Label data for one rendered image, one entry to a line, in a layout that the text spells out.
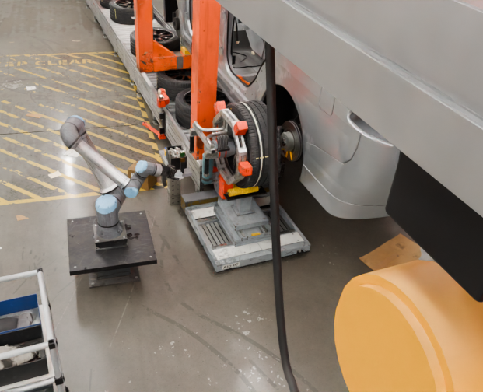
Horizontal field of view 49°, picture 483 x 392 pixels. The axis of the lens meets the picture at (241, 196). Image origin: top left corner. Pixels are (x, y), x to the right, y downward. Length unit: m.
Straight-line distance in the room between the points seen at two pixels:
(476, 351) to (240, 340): 3.38
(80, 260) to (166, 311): 0.70
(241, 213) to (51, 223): 1.61
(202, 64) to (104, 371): 2.27
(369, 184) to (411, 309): 3.01
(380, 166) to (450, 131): 3.02
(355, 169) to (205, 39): 1.51
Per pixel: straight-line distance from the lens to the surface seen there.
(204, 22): 4.04
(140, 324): 3.85
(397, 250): 4.73
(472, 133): 0.32
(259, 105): 4.00
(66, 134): 3.69
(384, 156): 3.32
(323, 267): 4.38
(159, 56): 6.19
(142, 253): 3.92
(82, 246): 4.03
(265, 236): 4.36
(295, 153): 4.18
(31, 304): 2.96
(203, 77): 4.19
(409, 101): 0.35
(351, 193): 3.48
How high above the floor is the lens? 2.89
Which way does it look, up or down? 35 degrees down
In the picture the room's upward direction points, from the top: 5 degrees clockwise
